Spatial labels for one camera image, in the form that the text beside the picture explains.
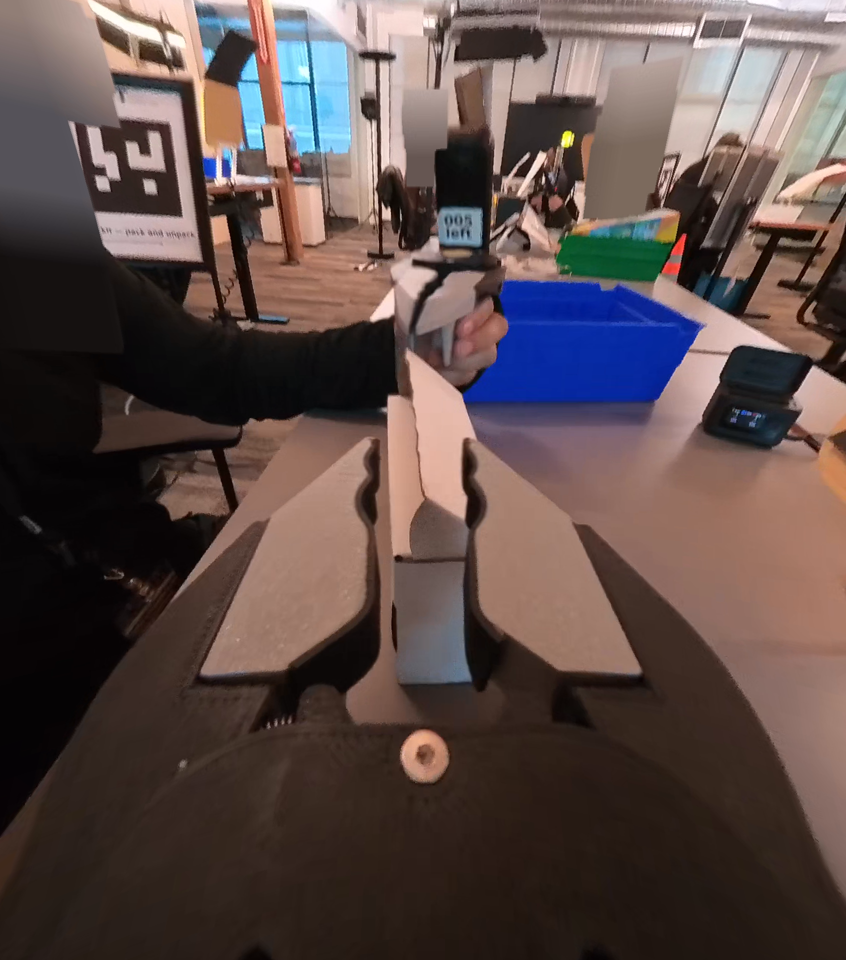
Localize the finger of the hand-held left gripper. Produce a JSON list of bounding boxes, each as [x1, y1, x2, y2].
[[391, 264, 432, 397], [414, 274, 471, 337]]

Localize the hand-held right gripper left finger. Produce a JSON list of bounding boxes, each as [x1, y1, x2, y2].
[[200, 437, 381, 693]]

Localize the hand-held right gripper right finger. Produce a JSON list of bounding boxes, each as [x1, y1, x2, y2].
[[464, 438, 644, 691]]

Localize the white cardboard mailer box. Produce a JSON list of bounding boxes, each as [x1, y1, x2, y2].
[[385, 351, 478, 687]]

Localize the blue plastic bin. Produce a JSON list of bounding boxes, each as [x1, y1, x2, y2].
[[460, 279, 705, 404]]

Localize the person's left forearm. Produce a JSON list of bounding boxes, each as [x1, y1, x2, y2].
[[93, 255, 403, 426]]

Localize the person's left hand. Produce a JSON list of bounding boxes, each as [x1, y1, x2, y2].
[[425, 309, 510, 391]]

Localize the black monitor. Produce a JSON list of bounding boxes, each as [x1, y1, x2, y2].
[[501, 97, 600, 181]]

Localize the black pole stand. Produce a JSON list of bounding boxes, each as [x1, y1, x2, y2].
[[357, 48, 398, 262]]

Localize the green plastic bin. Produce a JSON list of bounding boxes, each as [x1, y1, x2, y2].
[[554, 234, 675, 284]]

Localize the colourful printed pack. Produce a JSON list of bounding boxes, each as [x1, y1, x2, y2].
[[580, 210, 681, 245]]

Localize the dark grey chair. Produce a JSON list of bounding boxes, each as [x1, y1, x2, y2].
[[93, 408, 244, 515]]

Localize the black standing desk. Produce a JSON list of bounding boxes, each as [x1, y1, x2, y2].
[[201, 176, 291, 327]]

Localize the black charging case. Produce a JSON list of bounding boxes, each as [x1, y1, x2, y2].
[[702, 345, 814, 450]]

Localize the framed marker sign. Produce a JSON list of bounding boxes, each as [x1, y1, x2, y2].
[[70, 75, 216, 271]]

